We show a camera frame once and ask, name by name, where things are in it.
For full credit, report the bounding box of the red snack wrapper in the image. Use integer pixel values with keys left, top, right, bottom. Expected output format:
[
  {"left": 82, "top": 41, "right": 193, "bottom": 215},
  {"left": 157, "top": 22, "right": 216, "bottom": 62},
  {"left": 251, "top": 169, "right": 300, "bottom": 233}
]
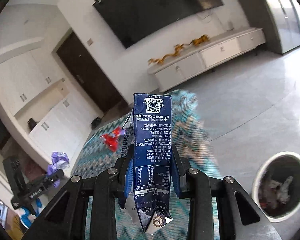
[{"left": 100, "top": 127, "right": 124, "bottom": 152}]

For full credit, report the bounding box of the wall mounted black television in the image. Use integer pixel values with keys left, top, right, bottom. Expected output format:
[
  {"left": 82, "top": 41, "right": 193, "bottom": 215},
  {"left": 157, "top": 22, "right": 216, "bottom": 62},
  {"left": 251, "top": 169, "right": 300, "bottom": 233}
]
[{"left": 93, "top": 0, "right": 224, "bottom": 48}]

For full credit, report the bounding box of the white TV cabinet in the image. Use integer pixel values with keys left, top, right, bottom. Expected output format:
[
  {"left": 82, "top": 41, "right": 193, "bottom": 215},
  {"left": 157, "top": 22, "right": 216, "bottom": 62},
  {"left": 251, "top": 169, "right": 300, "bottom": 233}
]
[{"left": 147, "top": 28, "right": 266, "bottom": 92}]

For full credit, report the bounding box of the purple snack wrapper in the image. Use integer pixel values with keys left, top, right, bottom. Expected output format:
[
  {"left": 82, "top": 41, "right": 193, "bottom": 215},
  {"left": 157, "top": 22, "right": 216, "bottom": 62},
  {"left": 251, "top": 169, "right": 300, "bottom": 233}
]
[{"left": 46, "top": 152, "right": 70, "bottom": 188}]

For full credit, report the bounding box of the zigzag patterned tablecloth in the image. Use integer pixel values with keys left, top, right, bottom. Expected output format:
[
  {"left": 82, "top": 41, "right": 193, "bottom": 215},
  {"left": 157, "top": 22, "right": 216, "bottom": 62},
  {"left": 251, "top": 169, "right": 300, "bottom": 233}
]
[{"left": 72, "top": 89, "right": 221, "bottom": 239}]

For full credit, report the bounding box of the grey steel refrigerator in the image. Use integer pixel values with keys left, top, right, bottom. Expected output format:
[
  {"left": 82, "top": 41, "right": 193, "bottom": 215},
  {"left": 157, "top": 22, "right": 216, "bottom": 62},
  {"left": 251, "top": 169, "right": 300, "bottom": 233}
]
[{"left": 226, "top": 0, "right": 300, "bottom": 55}]

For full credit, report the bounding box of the white round trash bin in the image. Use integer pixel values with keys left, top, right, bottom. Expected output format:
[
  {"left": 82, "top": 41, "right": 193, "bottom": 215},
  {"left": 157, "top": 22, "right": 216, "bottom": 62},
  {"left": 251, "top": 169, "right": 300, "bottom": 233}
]
[{"left": 251, "top": 151, "right": 300, "bottom": 223}]

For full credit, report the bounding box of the golden dragon figurine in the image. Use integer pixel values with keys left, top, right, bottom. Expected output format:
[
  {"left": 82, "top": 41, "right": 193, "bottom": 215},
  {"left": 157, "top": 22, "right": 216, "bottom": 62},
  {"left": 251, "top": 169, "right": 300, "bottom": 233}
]
[{"left": 147, "top": 43, "right": 190, "bottom": 65}]

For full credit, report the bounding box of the blue milk carton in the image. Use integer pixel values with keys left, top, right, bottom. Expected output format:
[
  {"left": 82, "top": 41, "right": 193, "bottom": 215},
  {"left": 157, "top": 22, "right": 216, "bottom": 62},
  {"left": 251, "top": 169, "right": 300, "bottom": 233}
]
[{"left": 118, "top": 93, "right": 173, "bottom": 235}]

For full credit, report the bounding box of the white wall cabinet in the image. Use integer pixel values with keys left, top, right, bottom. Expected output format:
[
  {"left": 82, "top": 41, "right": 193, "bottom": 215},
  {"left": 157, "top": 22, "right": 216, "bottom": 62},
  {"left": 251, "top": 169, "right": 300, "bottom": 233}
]
[{"left": 0, "top": 48, "right": 103, "bottom": 168}]

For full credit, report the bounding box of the golden tiger figurine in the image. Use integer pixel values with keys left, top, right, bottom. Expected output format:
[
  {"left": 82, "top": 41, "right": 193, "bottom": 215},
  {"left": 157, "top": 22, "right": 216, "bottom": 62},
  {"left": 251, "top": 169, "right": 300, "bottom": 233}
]
[{"left": 189, "top": 35, "right": 210, "bottom": 47}]

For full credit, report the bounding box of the dark brown entrance door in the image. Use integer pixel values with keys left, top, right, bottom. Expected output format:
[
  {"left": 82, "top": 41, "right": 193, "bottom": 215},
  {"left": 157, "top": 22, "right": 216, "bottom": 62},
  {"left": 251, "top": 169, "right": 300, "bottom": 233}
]
[{"left": 56, "top": 32, "right": 128, "bottom": 113}]

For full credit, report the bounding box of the wall light switch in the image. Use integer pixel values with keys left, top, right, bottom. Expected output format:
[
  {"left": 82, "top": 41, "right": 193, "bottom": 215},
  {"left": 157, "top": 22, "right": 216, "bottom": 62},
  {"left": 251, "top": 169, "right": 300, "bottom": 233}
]
[{"left": 87, "top": 39, "right": 93, "bottom": 46}]

